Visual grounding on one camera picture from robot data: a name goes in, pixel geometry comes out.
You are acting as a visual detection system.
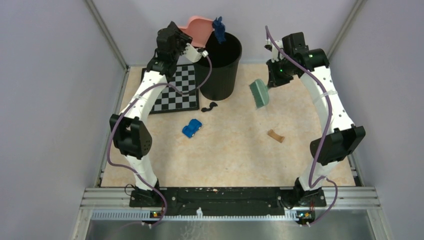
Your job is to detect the pink dustpan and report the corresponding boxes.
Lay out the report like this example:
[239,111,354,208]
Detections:
[178,15,214,48]

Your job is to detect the teal hand brush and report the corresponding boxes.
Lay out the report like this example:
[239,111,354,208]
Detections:
[249,79,270,109]

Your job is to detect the small black paper scrap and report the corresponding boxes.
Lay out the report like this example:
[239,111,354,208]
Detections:
[201,102,218,113]

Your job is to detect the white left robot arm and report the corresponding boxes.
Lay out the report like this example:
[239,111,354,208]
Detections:
[109,21,192,207]

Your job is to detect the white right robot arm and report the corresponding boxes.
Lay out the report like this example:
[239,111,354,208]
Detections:
[266,32,366,206]

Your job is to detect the black trash bin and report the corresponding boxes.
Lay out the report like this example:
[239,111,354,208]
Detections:
[193,32,243,101]

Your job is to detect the black white chessboard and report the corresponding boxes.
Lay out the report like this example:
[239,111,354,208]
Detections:
[141,63,200,115]

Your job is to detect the wooden block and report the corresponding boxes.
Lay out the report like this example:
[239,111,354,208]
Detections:
[267,129,285,143]

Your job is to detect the blue toy car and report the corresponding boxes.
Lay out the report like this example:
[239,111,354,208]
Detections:
[182,119,203,138]

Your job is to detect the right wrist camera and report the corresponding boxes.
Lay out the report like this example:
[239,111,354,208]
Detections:
[264,39,285,63]

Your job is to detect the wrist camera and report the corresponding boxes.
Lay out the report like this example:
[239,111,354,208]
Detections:
[183,43,209,63]
[264,39,285,63]

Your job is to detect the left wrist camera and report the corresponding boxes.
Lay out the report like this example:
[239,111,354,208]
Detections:
[183,43,209,63]

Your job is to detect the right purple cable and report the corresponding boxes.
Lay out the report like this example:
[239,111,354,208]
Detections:
[264,25,339,228]

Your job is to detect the purple cable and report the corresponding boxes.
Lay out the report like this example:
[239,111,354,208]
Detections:
[264,25,339,228]
[106,54,214,229]

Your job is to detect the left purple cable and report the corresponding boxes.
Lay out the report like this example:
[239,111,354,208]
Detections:
[106,54,214,229]

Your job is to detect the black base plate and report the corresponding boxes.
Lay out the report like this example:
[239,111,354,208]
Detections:
[129,187,327,217]

